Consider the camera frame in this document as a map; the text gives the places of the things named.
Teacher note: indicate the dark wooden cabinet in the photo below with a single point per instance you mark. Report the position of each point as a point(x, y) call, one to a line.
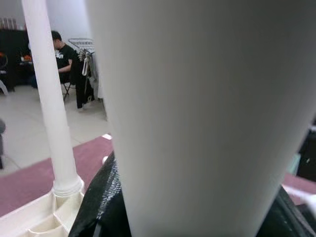
point(11, 59)

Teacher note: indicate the grey hanging garment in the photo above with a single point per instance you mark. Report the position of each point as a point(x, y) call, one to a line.
point(93, 66)

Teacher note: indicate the mauve cloth with white stripes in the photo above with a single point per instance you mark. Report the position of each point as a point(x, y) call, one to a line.
point(24, 185)

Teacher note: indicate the dark folding chair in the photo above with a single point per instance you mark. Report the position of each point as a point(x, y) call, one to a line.
point(67, 86)

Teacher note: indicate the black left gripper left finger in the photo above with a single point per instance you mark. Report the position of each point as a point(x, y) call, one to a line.
point(103, 202)

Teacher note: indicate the metal clothes drying rack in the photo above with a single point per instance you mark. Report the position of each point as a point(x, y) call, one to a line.
point(82, 43)

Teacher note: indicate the white plastic table leg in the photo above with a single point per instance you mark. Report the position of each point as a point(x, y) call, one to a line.
point(51, 111)
point(197, 111)

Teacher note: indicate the white plastic children table top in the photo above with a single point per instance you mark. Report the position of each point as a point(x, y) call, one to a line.
point(37, 217)

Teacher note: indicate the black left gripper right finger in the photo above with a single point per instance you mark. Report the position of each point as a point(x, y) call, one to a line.
point(288, 222)

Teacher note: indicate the seated person black t-shirt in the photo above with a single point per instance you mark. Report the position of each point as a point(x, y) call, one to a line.
point(64, 55)

